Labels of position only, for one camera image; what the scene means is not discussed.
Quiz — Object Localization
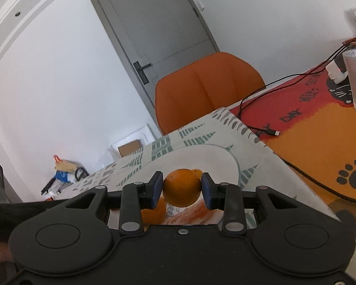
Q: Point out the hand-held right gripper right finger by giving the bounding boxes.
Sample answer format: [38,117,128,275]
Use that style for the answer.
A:
[201,172,300,235]

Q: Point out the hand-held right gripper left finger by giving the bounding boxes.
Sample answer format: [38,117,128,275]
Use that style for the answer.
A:
[65,171,164,235]

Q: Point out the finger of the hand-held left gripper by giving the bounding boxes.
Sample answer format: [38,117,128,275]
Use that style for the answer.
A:
[0,196,73,216]

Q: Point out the orange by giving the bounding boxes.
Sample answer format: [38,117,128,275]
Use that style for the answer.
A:
[162,169,202,207]
[140,197,167,232]

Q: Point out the white plate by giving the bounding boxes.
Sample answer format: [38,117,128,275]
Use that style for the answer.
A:
[110,143,243,226]

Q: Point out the peeled tangerine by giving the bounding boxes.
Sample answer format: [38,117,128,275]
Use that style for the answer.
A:
[163,200,224,226]

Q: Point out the blue and white bag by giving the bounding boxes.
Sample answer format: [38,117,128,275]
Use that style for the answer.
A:
[55,171,76,183]

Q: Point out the brown cardboard piece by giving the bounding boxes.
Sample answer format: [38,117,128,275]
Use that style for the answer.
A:
[117,140,143,157]

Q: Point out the black metal rack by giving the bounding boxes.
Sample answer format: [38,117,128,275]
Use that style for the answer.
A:
[41,166,89,196]

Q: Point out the patterned tablecloth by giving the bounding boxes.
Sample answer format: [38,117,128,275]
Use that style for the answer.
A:
[52,107,356,285]

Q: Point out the orange chair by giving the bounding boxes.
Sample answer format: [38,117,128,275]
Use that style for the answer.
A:
[155,52,266,135]

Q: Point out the red and orange mat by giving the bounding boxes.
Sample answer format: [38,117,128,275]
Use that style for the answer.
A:
[228,62,356,232]

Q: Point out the grey door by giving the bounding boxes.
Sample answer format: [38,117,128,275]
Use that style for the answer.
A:
[89,0,220,109]

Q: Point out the white charger device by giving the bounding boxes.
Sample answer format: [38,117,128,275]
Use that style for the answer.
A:
[326,54,349,84]

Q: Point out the beige bag with orange handle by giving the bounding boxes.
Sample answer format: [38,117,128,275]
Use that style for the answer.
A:
[53,154,78,173]

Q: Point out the thin black cable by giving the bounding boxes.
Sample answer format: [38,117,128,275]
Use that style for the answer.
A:
[239,43,349,137]

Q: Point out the black door handle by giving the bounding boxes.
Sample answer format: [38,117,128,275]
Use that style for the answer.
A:
[133,61,152,84]

